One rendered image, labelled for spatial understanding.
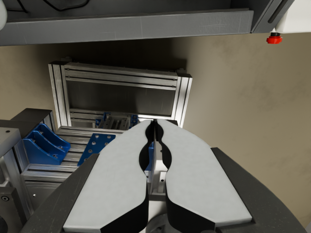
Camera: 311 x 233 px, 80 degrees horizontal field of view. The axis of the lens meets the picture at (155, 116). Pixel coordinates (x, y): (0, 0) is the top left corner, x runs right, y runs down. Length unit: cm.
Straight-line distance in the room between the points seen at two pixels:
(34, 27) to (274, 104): 163
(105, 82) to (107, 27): 82
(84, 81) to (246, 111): 123
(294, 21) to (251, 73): 115
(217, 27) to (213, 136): 136
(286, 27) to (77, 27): 37
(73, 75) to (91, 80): 11
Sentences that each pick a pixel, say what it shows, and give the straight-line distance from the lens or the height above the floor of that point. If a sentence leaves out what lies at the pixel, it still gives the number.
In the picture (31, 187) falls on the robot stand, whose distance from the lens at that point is 67.
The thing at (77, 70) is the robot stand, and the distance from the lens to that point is 123.
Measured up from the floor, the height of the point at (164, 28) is 95.
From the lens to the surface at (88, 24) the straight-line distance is 40.
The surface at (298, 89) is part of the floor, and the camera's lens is 181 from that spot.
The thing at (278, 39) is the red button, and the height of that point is 82.
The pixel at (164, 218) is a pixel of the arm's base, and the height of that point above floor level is 105.
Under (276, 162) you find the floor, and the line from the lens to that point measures 215.
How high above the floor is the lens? 133
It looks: 62 degrees down
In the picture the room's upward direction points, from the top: 177 degrees clockwise
